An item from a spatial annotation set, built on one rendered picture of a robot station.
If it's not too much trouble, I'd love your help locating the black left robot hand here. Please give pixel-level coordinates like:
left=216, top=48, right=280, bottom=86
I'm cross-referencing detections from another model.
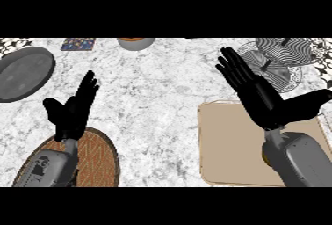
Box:
left=41, top=69, right=101, bottom=143

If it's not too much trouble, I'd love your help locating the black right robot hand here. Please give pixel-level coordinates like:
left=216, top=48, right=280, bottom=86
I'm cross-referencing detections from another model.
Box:
left=213, top=46, right=332, bottom=132

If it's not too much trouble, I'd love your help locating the black and white tiered basket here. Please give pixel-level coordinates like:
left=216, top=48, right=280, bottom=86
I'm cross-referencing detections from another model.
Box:
left=235, top=38, right=318, bottom=94

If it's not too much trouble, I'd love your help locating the beige rectangular tray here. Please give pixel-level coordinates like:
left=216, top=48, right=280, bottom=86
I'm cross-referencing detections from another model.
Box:
left=197, top=100, right=332, bottom=187

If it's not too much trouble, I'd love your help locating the dark grey oval plate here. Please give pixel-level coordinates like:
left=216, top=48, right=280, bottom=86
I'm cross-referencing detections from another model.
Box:
left=0, top=47, right=57, bottom=104

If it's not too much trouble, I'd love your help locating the round brown woven placemat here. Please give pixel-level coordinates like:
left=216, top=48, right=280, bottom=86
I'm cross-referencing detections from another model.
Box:
left=11, top=127, right=120, bottom=188

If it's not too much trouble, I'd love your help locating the blue patterned square coaster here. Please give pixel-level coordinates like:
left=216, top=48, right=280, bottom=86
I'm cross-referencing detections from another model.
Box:
left=58, top=38, right=97, bottom=52

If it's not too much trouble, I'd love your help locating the black and white patterned cloth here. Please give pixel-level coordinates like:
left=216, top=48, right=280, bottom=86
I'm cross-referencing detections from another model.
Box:
left=0, top=38, right=33, bottom=56

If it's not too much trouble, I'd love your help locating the grey pot with orange contents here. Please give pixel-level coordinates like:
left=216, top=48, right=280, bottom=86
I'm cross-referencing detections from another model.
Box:
left=116, top=38, right=156, bottom=52

